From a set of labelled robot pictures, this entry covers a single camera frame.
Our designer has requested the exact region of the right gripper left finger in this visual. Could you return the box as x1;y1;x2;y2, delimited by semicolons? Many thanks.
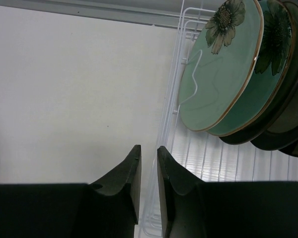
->
0;145;142;238

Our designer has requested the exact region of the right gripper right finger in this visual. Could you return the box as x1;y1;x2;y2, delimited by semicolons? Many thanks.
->
157;146;298;238

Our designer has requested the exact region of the grey rimmed plate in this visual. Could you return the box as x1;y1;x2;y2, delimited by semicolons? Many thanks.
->
221;0;298;150
251;62;298;150

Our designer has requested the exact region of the teal flower plate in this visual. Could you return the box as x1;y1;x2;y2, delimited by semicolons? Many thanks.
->
207;0;296;137
178;0;264;131

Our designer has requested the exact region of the white wire dish rack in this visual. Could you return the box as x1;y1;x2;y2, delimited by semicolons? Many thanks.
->
140;0;298;238

